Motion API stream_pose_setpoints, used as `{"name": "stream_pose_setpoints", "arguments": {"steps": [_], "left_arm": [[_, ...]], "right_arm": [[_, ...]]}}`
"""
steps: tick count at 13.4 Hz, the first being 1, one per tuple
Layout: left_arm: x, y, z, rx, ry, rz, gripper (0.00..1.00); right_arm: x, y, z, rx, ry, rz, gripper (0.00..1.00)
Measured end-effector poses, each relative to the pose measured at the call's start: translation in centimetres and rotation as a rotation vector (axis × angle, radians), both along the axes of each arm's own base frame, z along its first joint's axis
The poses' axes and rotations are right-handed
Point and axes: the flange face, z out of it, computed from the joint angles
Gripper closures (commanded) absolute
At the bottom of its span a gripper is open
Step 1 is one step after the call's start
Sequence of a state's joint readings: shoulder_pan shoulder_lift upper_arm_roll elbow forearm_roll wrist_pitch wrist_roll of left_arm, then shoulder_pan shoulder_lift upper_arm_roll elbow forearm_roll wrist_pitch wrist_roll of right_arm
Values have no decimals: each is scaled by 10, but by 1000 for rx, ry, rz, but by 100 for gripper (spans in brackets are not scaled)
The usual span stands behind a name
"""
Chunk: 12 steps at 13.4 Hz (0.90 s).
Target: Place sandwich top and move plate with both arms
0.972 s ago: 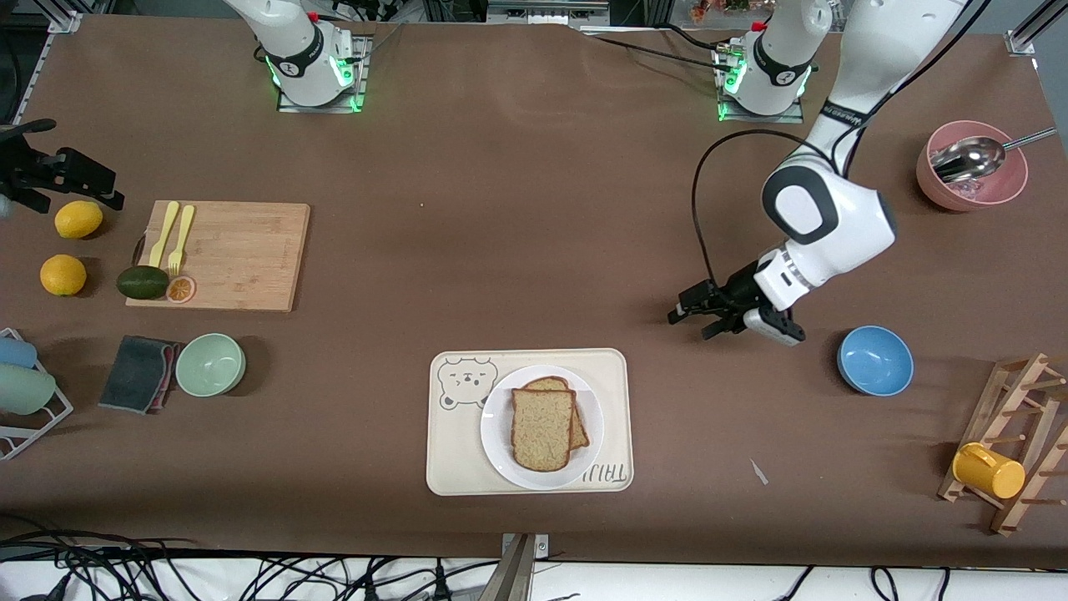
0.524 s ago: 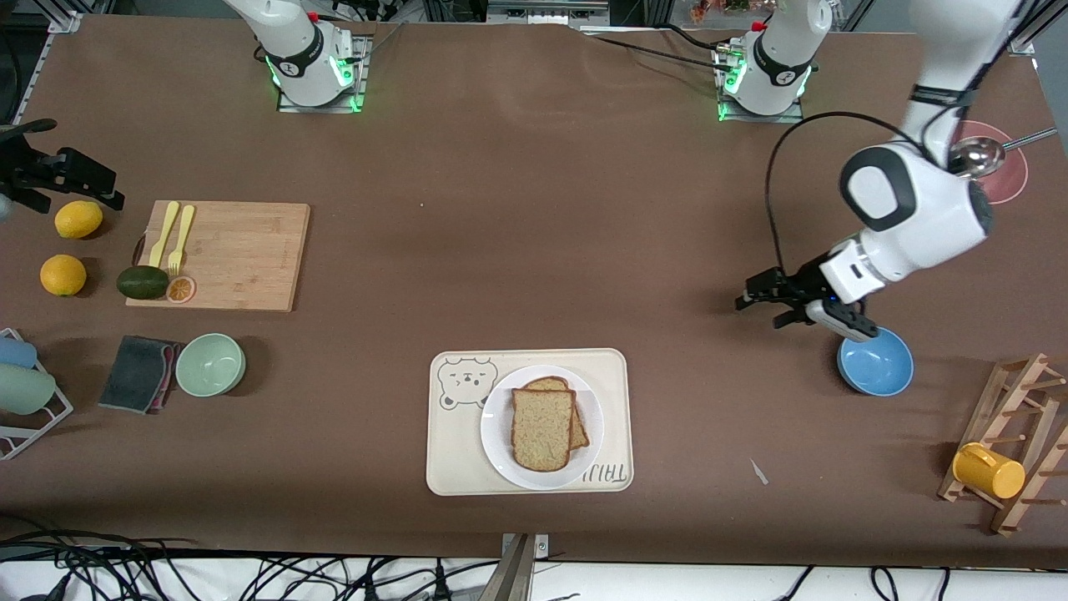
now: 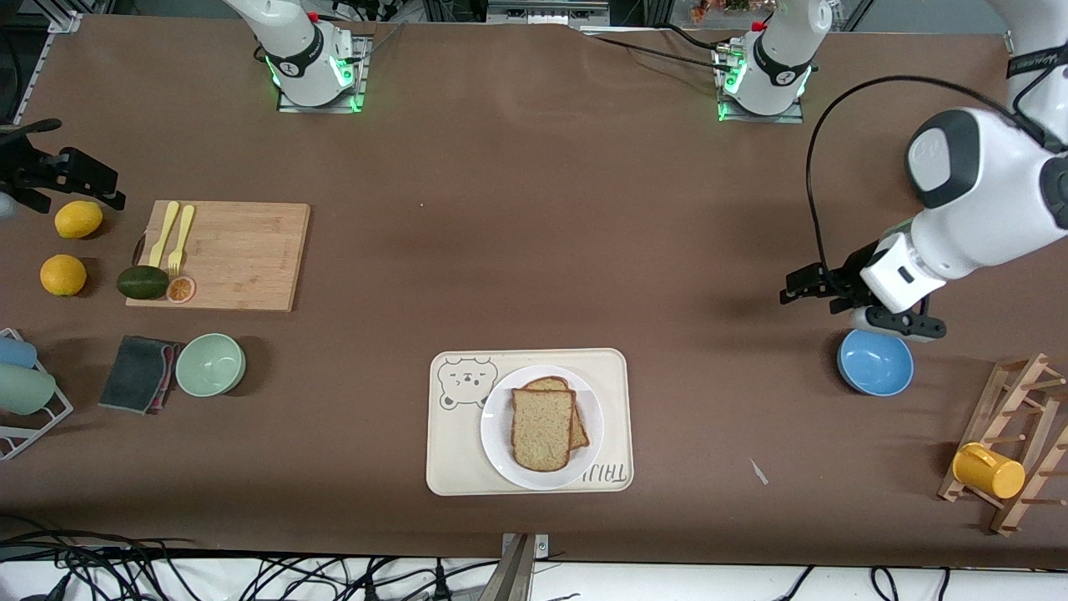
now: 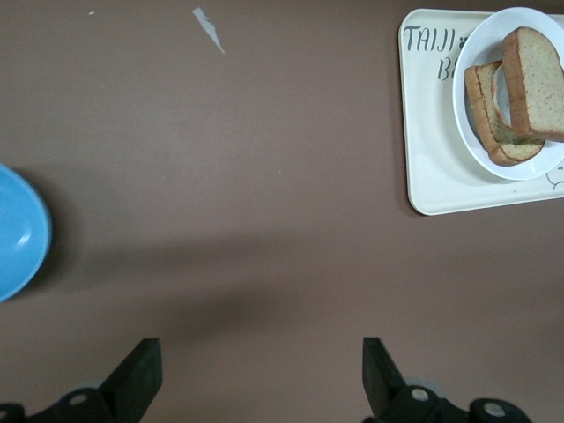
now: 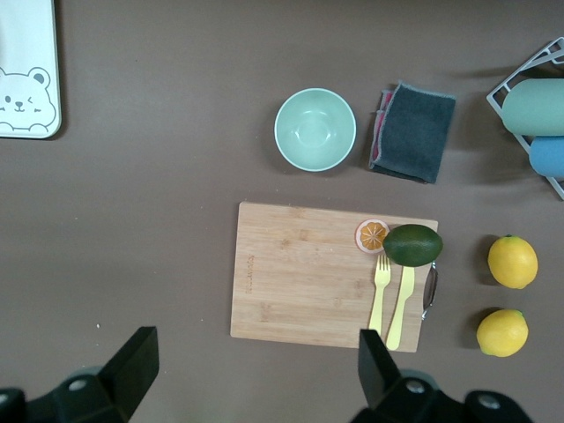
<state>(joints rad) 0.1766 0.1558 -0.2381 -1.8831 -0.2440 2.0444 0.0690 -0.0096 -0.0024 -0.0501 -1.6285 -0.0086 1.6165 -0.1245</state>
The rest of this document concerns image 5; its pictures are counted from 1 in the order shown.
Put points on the yellow plastic fork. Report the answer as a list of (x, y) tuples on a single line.
[(378, 299)]

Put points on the dark grey cloth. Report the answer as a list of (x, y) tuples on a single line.
[(414, 132)]

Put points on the pink cloth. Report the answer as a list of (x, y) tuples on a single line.
[(377, 141)]

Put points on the pale green cup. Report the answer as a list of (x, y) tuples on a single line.
[(533, 108)]

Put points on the yellow plastic knife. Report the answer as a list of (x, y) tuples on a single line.
[(403, 299)]

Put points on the cream bear print tray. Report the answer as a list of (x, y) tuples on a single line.
[(26, 44)]

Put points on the bamboo cutting board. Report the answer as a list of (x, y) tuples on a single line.
[(299, 273)]

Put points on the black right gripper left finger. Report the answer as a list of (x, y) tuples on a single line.
[(106, 396)]

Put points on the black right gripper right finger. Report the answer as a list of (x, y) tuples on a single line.
[(396, 401)]

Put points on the blue cup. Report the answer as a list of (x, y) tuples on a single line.
[(548, 156)]

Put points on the orange slice toy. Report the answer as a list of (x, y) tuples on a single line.
[(369, 235)]

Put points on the yellow lemon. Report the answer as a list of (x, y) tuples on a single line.
[(512, 262), (502, 332)]

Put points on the mint green bowl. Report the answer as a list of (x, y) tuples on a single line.
[(315, 130)]

